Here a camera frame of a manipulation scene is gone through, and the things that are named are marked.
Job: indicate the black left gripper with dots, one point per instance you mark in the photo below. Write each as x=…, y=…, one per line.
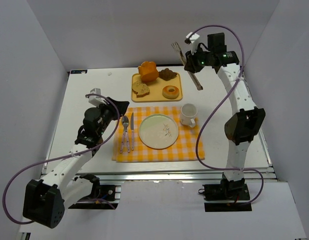
x=114, y=109

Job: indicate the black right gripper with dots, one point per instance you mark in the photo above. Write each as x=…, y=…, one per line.
x=191, y=63

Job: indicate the metal serving tongs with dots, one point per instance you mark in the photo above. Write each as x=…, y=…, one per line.
x=194, y=79

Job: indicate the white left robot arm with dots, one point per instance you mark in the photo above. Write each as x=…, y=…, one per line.
x=47, y=199

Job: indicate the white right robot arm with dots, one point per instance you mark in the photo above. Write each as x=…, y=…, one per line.
x=246, y=119

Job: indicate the sliced toast bread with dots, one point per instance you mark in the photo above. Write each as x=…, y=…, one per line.
x=140, y=89

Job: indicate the brown chocolate bread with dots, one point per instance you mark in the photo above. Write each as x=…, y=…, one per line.
x=167, y=74

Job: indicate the orange bread loaf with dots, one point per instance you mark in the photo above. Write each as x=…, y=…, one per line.
x=148, y=71

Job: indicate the silver fork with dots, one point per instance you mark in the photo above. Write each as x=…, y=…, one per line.
x=126, y=136

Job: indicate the silver table knife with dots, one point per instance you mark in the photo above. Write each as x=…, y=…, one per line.
x=132, y=131

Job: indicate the yellow checkered placemat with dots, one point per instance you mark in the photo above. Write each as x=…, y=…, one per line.
x=183, y=149

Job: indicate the yellow serving tray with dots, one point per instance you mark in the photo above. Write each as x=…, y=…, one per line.
x=156, y=88

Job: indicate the pale green round plate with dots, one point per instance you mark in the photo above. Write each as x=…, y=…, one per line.
x=158, y=131

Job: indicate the glazed donut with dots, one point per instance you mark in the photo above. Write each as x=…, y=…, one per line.
x=170, y=92

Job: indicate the white mug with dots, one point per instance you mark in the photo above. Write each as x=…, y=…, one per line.
x=188, y=114

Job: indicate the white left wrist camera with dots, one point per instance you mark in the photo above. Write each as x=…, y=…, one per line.
x=95, y=99

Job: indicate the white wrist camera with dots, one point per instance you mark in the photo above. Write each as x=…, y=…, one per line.
x=95, y=99
x=193, y=39

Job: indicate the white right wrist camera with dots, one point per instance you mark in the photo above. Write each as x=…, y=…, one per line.
x=193, y=39

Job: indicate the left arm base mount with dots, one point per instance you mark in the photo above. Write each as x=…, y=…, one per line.
x=103, y=196

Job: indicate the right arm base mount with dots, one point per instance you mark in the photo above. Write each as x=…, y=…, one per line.
x=226, y=196

